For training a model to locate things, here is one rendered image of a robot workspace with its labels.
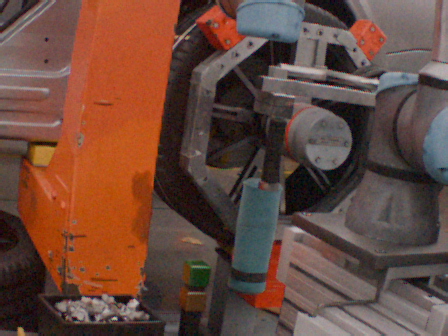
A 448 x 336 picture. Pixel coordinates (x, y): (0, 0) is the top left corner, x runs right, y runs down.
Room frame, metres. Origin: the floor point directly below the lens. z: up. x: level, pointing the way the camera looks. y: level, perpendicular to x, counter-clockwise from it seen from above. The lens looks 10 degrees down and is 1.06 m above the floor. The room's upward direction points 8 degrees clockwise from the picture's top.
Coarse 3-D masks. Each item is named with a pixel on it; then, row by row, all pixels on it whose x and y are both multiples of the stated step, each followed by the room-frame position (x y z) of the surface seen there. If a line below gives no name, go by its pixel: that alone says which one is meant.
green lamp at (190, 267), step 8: (184, 264) 1.35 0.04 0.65; (192, 264) 1.33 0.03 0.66; (200, 264) 1.34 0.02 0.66; (184, 272) 1.34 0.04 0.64; (192, 272) 1.32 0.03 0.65; (200, 272) 1.33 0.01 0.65; (208, 272) 1.33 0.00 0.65; (184, 280) 1.34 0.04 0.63; (192, 280) 1.32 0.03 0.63; (200, 280) 1.33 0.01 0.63; (208, 280) 1.33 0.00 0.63
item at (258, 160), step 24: (240, 72) 1.96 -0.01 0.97; (240, 120) 1.96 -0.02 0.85; (360, 120) 2.09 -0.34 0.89; (240, 144) 1.97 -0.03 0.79; (264, 144) 2.04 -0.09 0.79; (360, 144) 2.09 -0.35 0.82; (312, 168) 2.22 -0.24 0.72; (336, 168) 2.12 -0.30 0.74; (288, 192) 2.18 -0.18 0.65; (312, 192) 2.11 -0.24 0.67; (288, 216) 2.02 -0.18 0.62
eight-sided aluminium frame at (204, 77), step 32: (320, 32) 1.94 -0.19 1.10; (224, 64) 1.82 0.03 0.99; (352, 64) 1.99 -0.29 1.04; (192, 96) 1.84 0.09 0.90; (192, 128) 1.81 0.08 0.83; (192, 160) 1.80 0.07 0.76; (224, 192) 1.84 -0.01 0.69; (352, 192) 1.99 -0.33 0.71; (224, 224) 1.91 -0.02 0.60; (288, 224) 1.92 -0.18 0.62
